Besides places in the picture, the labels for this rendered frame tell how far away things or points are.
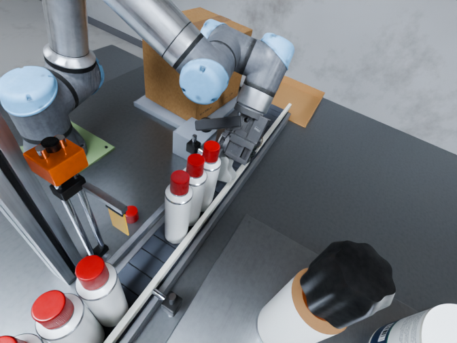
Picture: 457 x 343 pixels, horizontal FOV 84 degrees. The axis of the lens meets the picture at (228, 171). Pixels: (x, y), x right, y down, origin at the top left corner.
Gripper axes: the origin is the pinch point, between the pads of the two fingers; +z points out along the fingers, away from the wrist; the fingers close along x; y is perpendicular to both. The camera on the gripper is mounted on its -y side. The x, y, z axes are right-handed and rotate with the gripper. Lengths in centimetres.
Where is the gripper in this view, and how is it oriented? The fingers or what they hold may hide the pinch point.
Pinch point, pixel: (209, 180)
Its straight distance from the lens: 64.2
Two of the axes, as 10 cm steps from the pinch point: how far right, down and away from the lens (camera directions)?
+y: 8.6, 4.6, -2.1
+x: 3.2, -1.7, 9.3
